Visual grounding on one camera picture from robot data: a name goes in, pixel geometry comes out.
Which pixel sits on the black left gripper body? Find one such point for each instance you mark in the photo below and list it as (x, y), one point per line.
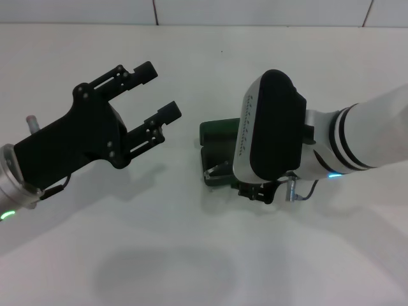
(76, 135)

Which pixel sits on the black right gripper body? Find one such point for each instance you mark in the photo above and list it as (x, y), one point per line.
(266, 191)

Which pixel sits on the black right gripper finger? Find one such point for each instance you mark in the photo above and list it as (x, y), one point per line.
(246, 190)

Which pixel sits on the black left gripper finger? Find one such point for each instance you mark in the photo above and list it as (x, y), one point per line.
(169, 113)
(143, 73)

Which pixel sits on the clear white glasses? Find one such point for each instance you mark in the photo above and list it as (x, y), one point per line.
(216, 168)

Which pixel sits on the green glasses case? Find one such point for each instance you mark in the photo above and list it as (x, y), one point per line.
(213, 134)

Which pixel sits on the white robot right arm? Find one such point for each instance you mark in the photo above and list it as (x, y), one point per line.
(366, 134)

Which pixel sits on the right gripper silver connector plug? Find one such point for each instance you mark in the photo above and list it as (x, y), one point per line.
(290, 191)

